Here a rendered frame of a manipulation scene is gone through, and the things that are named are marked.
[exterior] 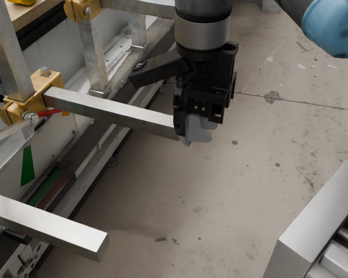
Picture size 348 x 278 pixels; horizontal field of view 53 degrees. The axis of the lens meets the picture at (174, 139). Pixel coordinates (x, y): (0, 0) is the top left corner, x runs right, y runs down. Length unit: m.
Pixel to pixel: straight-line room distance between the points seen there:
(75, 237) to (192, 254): 0.98
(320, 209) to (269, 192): 1.30
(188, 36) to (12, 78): 0.34
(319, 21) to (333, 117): 1.81
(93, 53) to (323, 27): 0.63
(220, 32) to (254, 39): 2.28
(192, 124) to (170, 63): 0.11
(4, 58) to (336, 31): 0.51
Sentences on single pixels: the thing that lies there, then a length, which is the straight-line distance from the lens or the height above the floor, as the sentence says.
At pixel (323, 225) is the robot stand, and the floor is 0.99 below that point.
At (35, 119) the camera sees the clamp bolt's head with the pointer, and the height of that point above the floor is 0.85.
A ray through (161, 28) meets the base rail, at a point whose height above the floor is 0.70.
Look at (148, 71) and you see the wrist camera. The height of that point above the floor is 0.97.
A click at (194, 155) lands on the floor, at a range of 1.75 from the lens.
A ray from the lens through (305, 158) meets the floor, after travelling 1.85.
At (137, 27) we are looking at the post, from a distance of 1.10.
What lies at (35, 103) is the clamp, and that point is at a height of 0.86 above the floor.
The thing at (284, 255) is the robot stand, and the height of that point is 0.98.
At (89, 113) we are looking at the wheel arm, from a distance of 0.69.
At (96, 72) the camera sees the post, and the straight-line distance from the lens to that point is 0.91.
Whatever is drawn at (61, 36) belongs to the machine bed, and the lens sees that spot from 1.14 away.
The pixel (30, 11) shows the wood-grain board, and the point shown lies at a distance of 0.98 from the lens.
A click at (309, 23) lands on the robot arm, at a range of 0.37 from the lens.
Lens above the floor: 1.27
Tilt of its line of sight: 44 degrees down
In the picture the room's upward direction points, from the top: straight up
